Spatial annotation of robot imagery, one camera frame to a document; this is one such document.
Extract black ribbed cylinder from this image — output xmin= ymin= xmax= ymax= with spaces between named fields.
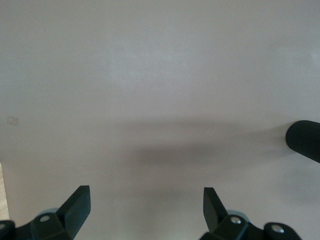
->
xmin=284 ymin=119 xmax=320 ymax=165

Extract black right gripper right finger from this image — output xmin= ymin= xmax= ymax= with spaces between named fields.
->
xmin=199 ymin=187 xmax=301 ymax=240

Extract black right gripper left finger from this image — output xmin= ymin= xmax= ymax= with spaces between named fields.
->
xmin=0 ymin=185 xmax=91 ymax=240

